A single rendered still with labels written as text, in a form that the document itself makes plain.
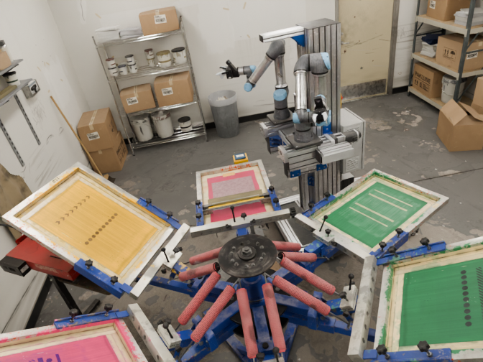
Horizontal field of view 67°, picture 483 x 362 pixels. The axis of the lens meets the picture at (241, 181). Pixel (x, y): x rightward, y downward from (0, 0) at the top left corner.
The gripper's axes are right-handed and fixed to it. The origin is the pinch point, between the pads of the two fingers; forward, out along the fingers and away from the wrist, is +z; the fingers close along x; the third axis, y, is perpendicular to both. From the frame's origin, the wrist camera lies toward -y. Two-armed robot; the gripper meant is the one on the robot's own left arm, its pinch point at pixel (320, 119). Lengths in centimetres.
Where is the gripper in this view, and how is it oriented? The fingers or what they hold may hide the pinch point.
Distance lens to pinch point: 223.1
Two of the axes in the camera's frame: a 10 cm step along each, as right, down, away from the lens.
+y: 2.8, 8.1, 5.2
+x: -9.5, 1.4, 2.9
